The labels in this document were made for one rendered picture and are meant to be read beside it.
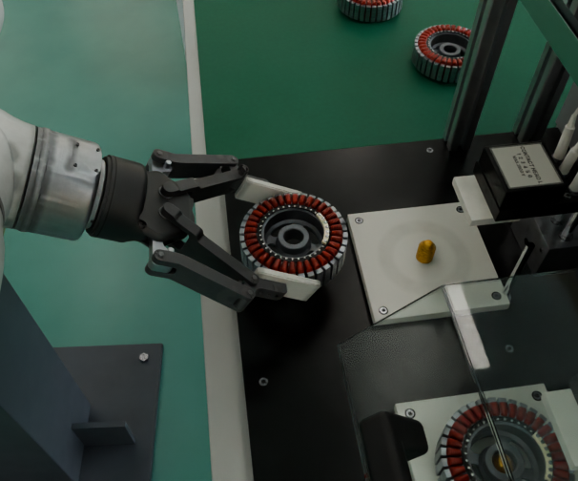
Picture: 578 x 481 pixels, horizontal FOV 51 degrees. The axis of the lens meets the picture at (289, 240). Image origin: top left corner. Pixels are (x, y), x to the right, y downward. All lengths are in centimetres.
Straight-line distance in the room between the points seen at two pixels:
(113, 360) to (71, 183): 105
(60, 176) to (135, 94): 168
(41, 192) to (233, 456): 31
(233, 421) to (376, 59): 62
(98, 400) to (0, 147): 106
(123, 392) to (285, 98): 84
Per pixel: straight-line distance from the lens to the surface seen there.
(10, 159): 51
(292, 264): 60
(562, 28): 62
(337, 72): 99
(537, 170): 64
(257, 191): 65
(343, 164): 81
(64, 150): 53
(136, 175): 55
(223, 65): 101
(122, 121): 210
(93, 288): 168
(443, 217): 76
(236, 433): 64
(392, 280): 69
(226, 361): 67
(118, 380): 152
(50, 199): 52
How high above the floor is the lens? 135
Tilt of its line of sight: 53 degrees down
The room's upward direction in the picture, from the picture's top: straight up
